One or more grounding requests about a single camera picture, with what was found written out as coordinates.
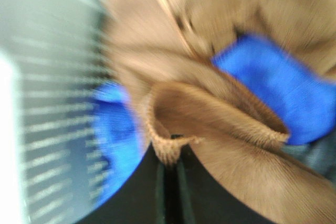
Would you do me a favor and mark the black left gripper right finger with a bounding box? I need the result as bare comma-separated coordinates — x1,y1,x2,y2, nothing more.
172,133,266,224

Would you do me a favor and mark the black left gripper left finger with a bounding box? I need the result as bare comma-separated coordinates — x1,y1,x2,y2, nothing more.
89,140,169,224

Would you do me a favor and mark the brown towel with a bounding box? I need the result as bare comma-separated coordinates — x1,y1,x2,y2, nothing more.
104,0,335,223

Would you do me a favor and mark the blue towel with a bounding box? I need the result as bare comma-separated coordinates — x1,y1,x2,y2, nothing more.
92,35,335,205

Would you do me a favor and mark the grey perforated laundry basket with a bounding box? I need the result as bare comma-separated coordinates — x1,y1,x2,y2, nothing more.
1,0,111,223

